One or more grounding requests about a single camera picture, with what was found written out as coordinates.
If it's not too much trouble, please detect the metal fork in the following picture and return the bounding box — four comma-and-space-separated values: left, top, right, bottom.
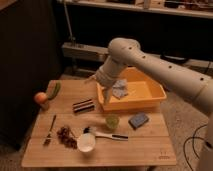
43, 115, 57, 146

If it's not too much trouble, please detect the white handled spatula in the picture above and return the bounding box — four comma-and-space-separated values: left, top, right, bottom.
83, 127, 129, 141

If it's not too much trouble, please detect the grey metal shelf rail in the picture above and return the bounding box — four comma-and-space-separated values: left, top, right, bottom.
61, 42, 213, 76

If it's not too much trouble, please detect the green plastic cup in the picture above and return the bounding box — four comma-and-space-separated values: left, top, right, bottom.
105, 114, 119, 130

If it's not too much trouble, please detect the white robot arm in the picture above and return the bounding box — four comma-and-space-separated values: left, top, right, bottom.
87, 38, 213, 171

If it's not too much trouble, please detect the orange plastic bin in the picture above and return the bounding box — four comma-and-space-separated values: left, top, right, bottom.
97, 67, 166, 111

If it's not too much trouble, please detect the wooden table board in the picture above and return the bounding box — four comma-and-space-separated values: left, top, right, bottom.
22, 80, 176, 167

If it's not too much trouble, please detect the black floor cable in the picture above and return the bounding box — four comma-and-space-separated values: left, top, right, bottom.
182, 123, 209, 171

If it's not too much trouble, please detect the bunch of dark grapes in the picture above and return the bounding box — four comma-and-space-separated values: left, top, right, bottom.
57, 126, 77, 149

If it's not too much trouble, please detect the striped brown chocolate bar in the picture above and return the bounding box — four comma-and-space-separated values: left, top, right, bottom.
72, 99, 95, 113

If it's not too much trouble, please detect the blue sponge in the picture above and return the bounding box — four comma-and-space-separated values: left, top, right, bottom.
128, 113, 149, 129

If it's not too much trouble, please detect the orange peach fruit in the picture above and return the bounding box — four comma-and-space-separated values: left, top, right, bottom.
34, 92, 48, 105

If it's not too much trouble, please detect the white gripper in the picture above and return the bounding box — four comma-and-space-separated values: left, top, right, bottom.
84, 57, 127, 104

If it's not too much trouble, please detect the upper wooden shelf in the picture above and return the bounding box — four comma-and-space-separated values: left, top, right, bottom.
56, 0, 213, 19

